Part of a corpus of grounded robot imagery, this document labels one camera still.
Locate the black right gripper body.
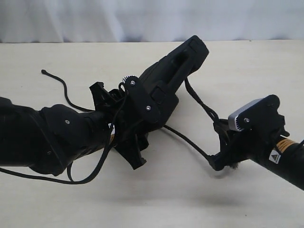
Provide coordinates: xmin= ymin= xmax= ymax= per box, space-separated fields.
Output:
xmin=211 ymin=114 xmax=289 ymax=170

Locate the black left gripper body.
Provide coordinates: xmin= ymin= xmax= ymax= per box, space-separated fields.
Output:
xmin=89 ymin=82 xmax=149 ymax=170

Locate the black cord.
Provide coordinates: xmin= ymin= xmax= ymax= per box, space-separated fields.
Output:
xmin=40 ymin=69 xmax=240 ymax=171

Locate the black plastic carrying case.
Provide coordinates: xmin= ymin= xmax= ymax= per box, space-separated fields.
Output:
xmin=138 ymin=35 xmax=209 ymax=133

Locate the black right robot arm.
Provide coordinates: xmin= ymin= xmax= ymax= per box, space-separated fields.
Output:
xmin=209 ymin=113 xmax=304 ymax=190

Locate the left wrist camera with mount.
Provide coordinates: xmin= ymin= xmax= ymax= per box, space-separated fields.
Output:
xmin=122 ymin=75 xmax=161 ymax=125

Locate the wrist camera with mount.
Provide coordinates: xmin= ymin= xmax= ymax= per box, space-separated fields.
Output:
xmin=122 ymin=75 xmax=161 ymax=125
xmin=228 ymin=95 xmax=281 ymax=132

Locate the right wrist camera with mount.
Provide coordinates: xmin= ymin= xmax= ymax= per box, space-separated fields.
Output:
xmin=228 ymin=95 xmax=281 ymax=132

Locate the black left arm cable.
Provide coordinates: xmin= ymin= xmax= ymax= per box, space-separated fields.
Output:
xmin=0 ymin=83 xmax=129 ymax=185

